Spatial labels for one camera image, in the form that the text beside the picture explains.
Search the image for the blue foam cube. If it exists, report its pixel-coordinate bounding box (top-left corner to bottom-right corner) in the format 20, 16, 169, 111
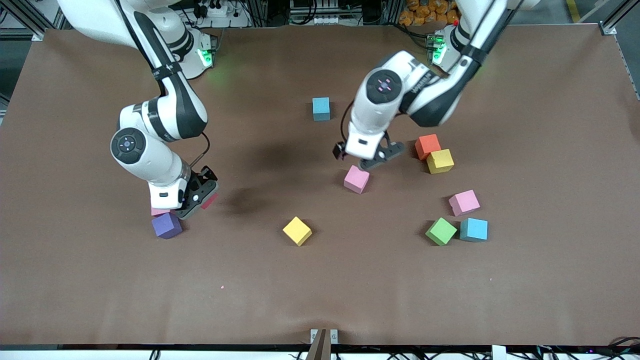
312, 97, 331, 122
459, 217, 489, 243

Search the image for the orange foam cube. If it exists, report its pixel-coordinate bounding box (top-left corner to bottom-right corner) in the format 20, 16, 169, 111
414, 134, 442, 161

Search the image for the purple foam cube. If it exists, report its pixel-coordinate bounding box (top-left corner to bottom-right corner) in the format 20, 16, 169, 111
151, 212, 183, 240

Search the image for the yellow foam cube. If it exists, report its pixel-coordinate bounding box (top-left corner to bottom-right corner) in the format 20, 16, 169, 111
282, 216, 313, 247
426, 148, 455, 175

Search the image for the green foam cube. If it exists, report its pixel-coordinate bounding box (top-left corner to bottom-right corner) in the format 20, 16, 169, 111
425, 217, 458, 246

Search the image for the brown paper table cover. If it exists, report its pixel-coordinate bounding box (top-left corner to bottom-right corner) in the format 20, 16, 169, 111
0, 22, 640, 348

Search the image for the orange snack bag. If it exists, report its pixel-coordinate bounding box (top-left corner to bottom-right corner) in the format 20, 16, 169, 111
398, 0, 461, 27

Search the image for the white power strip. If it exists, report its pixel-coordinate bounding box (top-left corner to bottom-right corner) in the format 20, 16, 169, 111
192, 0, 236, 20

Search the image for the brown wooden strip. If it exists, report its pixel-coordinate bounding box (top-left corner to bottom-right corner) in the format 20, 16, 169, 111
305, 328, 327, 360

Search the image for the metal clamp bracket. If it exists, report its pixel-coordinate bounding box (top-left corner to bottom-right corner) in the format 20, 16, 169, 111
310, 328, 339, 346

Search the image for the aluminium frame profile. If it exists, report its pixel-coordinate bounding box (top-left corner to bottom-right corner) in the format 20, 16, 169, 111
597, 0, 640, 37
0, 0, 66, 42

